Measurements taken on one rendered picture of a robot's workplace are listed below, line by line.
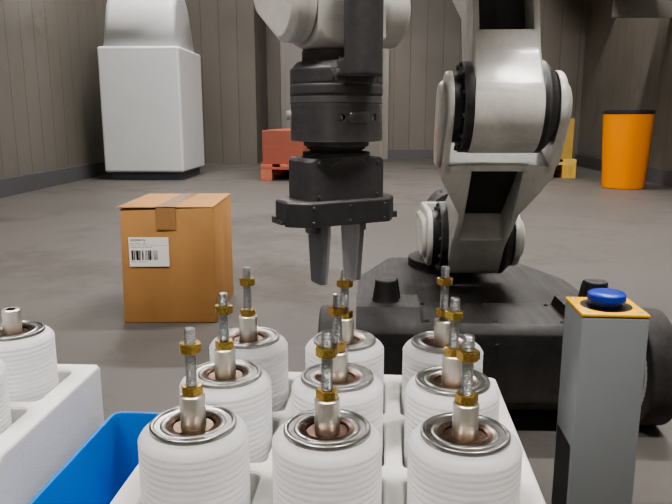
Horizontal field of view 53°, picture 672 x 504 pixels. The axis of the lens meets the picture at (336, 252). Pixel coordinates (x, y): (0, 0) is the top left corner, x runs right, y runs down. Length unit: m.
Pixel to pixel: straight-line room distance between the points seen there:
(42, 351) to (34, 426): 0.11
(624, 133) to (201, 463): 4.89
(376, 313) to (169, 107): 4.79
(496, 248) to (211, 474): 0.83
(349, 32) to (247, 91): 7.15
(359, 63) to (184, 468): 0.37
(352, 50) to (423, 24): 8.06
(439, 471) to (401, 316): 0.56
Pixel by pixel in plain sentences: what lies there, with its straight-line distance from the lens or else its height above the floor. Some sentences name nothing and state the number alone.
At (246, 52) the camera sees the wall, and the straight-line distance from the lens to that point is 7.77.
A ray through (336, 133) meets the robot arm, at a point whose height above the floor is 0.50.
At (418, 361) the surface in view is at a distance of 0.78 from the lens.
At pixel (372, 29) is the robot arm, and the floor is 0.59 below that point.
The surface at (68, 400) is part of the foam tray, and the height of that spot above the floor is 0.17.
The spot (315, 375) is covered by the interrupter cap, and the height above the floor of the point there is 0.25.
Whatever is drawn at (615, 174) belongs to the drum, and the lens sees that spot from 5.34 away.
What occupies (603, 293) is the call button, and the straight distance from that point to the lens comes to 0.78.
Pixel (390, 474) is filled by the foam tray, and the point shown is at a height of 0.18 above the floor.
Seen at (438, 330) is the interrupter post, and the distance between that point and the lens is 0.80.
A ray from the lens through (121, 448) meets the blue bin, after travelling 1.00.
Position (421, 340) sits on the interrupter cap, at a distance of 0.81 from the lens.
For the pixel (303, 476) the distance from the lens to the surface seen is 0.57.
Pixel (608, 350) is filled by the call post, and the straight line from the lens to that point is 0.77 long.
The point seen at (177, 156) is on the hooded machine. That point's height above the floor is 0.20.
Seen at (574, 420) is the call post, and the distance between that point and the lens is 0.79.
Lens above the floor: 0.52
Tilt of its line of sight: 11 degrees down
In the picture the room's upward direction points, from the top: straight up
